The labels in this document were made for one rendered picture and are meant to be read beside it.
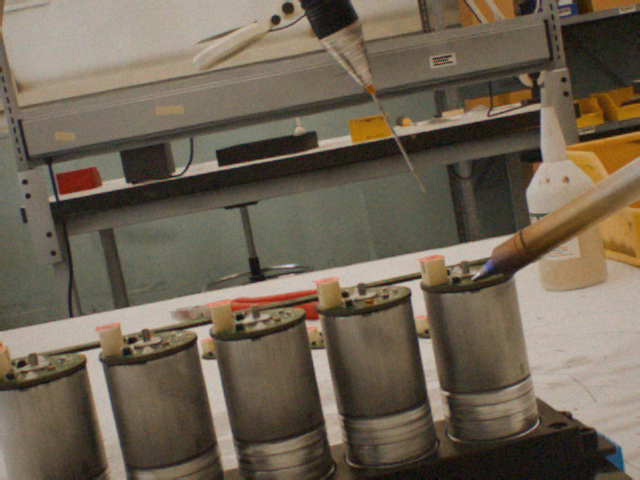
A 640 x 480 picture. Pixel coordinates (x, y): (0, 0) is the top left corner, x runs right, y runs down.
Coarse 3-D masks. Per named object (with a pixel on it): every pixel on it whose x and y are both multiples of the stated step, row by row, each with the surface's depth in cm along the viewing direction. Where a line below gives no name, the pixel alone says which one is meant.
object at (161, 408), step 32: (192, 352) 26; (128, 384) 25; (160, 384) 25; (192, 384) 26; (128, 416) 25; (160, 416) 25; (192, 416) 25; (128, 448) 25; (160, 448) 25; (192, 448) 25
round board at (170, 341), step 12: (132, 336) 27; (156, 336) 27; (168, 336) 27; (180, 336) 26; (192, 336) 26; (120, 348) 25; (132, 348) 25; (156, 348) 25; (168, 348) 25; (180, 348) 25; (108, 360) 25; (120, 360) 25; (132, 360) 25
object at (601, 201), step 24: (624, 168) 23; (600, 192) 23; (624, 192) 23; (552, 216) 24; (576, 216) 24; (600, 216) 24; (528, 240) 25; (552, 240) 24; (504, 264) 25; (528, 264) 25
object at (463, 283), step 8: (448, 272) 28; (448, 280) 26; (456, 280) 26; (464, 280) 27; (488, 280) 26; (496, 280) 26; (504, 280) 26; (424, 288) 27; (432, 288) 26; (440, 288) 26; (448, 288) 26; (456, 288) 26; (464, 288) 26
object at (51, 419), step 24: (48, 384) 25; (72, 384) 25; (0, 408) 25; (24, 408) 25; (48, 408) 25; (72, 408) 25; (0, 432) 25; (24, 432) 25; (48, 432) 25; (72, 432) 25; (96, 432) 26; (24, 456) 25; (48, 456) 25; (72, 456) 25; (96, 456) 26
